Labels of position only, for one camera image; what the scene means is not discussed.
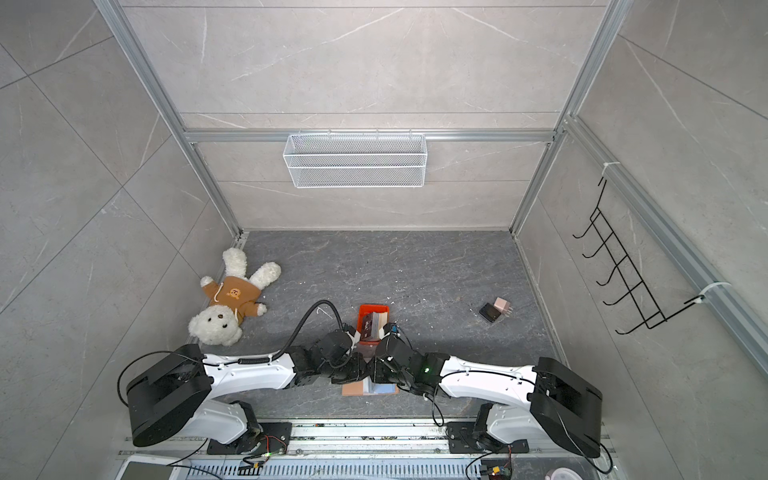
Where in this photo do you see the tan leather card holder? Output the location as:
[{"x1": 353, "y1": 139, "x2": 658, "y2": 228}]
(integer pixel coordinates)
[{"x1": 342, "y1": 378, "x2": 399, "y2": 397}]

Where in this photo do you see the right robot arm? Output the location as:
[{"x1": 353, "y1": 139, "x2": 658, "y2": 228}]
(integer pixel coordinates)
[{"x1": 368, "y1": 334, "x2": 603, "y2": 459}]

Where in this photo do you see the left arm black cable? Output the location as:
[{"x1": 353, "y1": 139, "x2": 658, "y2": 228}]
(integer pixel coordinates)
[{"x1": 272, "y1": 299, "x2": 346, "y2": 361}]

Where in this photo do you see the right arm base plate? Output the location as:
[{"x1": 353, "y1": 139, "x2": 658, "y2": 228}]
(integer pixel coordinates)
[{"x1": 445, "y1": 421, "x2": 530, "y2": 454}]

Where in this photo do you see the aluminium rail frame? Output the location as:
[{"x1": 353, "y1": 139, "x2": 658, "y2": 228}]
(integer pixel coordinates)
[{"x1": 111, "y1": 419, "x2": 621, "y2": 479}]

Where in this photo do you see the white wire mesh basket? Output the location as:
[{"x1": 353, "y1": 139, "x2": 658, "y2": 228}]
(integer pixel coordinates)
[{"x1": 283, "y1": 133, "x2": 428, "y2": 189}]

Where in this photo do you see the white tablet device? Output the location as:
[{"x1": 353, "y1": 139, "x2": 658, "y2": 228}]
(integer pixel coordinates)
[{"x1": 115, "y1": 454, "x2": 182, "y2": 480}]

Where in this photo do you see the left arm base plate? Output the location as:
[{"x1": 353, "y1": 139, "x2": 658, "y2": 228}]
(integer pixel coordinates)
[{"x1": 206, "y1": 422, "x2": 293, "y2": 456}]

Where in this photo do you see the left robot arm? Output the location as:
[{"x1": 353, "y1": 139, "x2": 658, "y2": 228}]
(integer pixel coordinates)
[{"x1": 124, "y1": 329, "x2": 368, "y2": 452}]

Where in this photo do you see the red plastic tray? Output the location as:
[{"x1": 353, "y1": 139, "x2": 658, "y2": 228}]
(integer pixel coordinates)
[{"x1": 357, "y1": 304, "x2": 389, "y2": 343}]

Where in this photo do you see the small black pink box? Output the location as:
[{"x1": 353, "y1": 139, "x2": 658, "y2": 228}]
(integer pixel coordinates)
[{"x1": 479, "y1": 297, "x2": 512, "y2": 323}]

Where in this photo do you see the white teddy bear brown shirt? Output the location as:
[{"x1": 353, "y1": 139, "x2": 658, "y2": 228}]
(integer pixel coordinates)
[{"x1": 188, "y1": 247, "x2": 282, "y2": 347}]

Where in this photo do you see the white round object bottom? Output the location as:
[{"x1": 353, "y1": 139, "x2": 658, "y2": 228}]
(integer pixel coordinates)
[{"x1": 545, "y1": 467, "x2": 583, "y2": 480}]

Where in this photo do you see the black wire hook rack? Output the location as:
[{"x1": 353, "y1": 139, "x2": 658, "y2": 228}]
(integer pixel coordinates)
[{"x1": 571, "y1": 177, "x2": 706, "y2": 336}]

